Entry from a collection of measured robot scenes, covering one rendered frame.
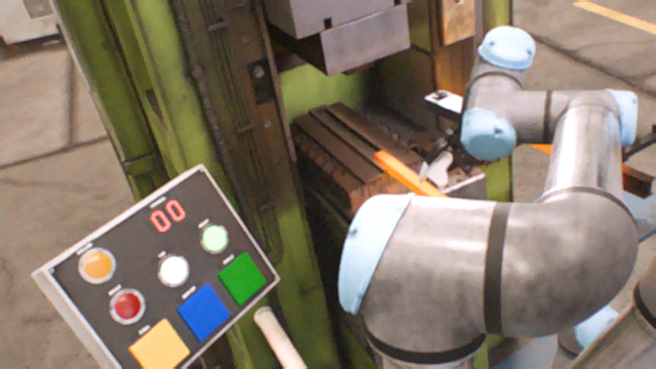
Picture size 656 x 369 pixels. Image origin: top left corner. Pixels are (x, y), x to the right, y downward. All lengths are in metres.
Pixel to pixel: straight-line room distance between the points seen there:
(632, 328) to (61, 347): 2.39
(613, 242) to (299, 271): 1.20
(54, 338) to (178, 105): 1.77
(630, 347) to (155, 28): 0.97
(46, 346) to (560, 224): 2.59
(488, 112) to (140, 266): 0.64
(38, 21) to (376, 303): 6.28
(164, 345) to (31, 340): 1.89
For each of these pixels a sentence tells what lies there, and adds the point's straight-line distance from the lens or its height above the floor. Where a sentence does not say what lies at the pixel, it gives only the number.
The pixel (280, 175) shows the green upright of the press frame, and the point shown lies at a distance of 1.51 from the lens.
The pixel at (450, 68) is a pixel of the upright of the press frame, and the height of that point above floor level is 1.11.
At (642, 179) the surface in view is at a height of 0.98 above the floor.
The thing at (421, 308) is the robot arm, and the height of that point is 1.39.
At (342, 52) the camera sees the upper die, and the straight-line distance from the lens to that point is 1.30.
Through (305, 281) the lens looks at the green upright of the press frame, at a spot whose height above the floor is 0.66.
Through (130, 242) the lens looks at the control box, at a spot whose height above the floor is 1.16.
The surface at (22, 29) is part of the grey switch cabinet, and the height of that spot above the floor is 0.20.
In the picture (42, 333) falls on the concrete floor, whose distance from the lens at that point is 3.02.
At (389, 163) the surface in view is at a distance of 1.47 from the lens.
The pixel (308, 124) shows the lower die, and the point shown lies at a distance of 1.75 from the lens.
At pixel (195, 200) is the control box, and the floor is 1.16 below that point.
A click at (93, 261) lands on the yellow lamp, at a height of 1.17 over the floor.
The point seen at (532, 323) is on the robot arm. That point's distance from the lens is 0.54.
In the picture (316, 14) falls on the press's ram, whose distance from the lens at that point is 1.26.
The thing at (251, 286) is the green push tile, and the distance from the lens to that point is 1.23.
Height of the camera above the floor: 1.78
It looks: 33 degrees down
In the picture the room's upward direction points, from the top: 11 degrees counter-clockwise
